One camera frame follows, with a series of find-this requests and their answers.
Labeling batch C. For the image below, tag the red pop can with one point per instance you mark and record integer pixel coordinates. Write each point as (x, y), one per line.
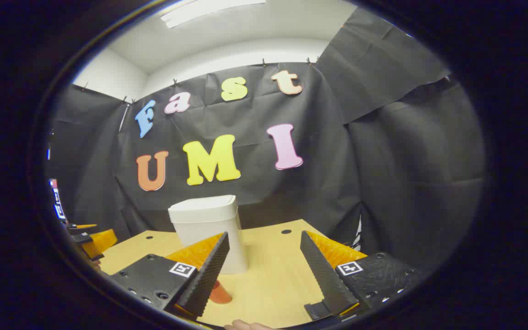
(222, 295)

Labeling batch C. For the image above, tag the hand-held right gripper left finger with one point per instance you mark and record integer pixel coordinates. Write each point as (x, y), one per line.
(209, 275)

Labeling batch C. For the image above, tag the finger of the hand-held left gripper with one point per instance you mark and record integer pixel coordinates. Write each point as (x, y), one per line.
(80, 226)
(101, 243)

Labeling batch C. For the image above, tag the ceiling light panel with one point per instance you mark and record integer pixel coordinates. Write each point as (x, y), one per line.
(209, 11)

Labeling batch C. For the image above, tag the white desktop garbage bin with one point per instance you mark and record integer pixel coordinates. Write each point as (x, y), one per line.
(204, 215)

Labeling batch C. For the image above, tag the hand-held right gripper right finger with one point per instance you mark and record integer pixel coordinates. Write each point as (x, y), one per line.
(323, 275)

